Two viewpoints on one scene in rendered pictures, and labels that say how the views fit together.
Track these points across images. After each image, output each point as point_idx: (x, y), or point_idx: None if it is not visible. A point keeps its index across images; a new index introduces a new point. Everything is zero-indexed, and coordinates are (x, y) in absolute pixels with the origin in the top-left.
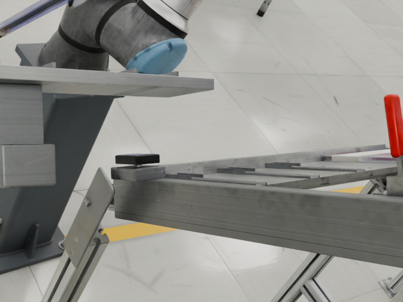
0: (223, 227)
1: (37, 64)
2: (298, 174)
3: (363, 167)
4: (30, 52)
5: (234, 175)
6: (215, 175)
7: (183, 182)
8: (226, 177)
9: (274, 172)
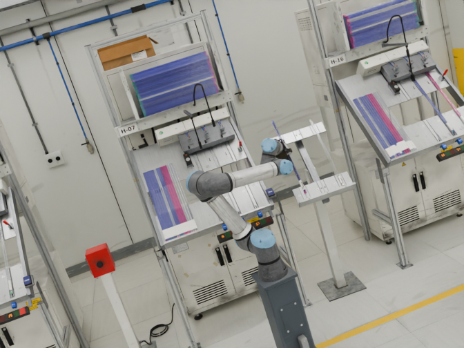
0: None
1: (288, 268)
2: (229, 195)
3: (204, 204)
4: (291, 272)
5: (242, 205)
6: (245, 210)
7: (263, 182)
8: (244, 204)
9: (232, 201)
